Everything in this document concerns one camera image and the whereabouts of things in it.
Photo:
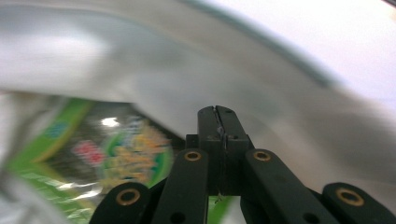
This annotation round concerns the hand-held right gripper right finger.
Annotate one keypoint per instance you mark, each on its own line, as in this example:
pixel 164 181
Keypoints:
pixel 235 149

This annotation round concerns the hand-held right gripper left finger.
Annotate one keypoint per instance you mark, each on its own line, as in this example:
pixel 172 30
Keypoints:
pixel 211 149

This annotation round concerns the white tote bag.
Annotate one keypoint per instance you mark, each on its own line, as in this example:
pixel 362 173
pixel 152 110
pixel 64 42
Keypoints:
pixel 186 62

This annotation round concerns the green snack packet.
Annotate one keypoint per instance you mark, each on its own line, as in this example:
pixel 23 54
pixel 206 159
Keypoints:
pixel 93 149

